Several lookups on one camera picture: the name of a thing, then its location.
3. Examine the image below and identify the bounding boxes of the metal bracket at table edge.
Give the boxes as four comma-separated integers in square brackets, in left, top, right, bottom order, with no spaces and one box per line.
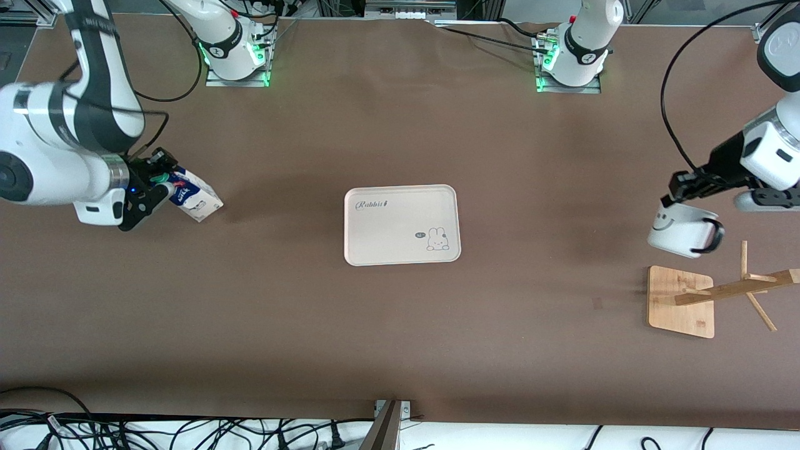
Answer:
[361,399,413,450]

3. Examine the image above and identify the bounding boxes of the white mug with smiley face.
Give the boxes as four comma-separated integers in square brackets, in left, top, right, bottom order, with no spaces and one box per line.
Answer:
[647,199,726,259]

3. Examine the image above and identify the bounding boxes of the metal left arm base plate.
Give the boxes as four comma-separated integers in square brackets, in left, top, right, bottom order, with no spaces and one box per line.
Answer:
[535,34,603,94]

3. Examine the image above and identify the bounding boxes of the white tray with rabbit print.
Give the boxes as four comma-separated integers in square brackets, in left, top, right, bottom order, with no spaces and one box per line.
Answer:
[344,184,462,267]

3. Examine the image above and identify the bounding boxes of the black looped floor cable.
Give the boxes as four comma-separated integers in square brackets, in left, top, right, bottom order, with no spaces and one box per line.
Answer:
[0,386,96,438]

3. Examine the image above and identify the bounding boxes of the blue white milk carton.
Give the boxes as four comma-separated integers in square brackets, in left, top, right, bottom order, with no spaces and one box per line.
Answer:
[167,166,224,223]

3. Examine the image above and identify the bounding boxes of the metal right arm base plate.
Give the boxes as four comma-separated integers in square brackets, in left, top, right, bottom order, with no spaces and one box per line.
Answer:
[205,25,272,88]

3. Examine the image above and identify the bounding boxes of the grey device with ports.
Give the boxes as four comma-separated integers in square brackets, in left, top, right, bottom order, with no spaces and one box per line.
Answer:
[365,0,458,21]

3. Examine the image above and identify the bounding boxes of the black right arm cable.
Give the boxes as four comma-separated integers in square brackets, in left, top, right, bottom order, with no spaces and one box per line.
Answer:
[59,0,205,157]

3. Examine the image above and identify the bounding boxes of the aluminium frame profile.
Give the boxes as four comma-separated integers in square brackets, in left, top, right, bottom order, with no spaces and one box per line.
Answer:
[0,0,60,27]

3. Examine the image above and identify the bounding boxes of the black cable behind table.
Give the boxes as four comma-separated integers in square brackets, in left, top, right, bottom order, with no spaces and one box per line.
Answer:
[431,17,552,56]

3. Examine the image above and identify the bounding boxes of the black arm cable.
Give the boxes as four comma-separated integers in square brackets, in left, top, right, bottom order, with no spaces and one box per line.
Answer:
[59,0,205,157]
[660,0,800,174]

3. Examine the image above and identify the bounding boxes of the wooden mug stand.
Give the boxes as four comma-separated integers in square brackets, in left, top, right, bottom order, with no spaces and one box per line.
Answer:
[647,241,800,339]

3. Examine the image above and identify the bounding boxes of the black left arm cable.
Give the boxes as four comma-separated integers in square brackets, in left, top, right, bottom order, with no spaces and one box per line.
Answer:
[660,0,800,174]

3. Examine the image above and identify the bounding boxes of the tangled black floor cables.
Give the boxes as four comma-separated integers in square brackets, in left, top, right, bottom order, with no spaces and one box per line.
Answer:
[94,416,376,450]

